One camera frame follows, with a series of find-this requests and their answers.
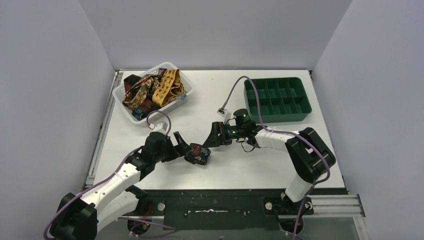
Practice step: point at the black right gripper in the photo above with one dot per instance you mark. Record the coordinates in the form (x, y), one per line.
(214, 139)

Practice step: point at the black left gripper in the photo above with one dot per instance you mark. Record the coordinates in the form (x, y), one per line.
(177, 145)

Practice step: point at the dark blue floral tie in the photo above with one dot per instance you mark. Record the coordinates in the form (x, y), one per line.
(197, 154)

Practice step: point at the white plastic basket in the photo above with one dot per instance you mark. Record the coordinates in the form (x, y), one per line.
(139, 116)

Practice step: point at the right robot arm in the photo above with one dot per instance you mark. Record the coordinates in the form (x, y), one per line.
(310, 156)

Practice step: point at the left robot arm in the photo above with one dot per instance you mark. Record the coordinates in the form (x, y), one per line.
(77, 217)

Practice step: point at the yellow patterned tie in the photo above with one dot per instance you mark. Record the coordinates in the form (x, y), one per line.
(169, 88)

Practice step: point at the brown paisley tie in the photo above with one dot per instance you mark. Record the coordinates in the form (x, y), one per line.
(147, 85)

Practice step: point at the green compartment tray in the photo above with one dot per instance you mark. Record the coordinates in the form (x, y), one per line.
(281, 99)

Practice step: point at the dark red tie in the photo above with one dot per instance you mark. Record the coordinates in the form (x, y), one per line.
(130, 82)

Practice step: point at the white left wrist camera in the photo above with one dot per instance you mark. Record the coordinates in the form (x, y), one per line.
(161, 127)

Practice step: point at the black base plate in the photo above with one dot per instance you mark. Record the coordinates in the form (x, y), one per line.
(219, 209)

